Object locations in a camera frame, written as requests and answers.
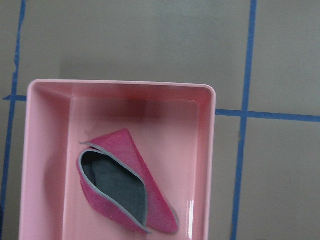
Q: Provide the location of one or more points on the pink grey wiping cloth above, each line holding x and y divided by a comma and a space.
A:
118, 185

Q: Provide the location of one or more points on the pink plastic bin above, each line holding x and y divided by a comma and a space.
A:
172, 125

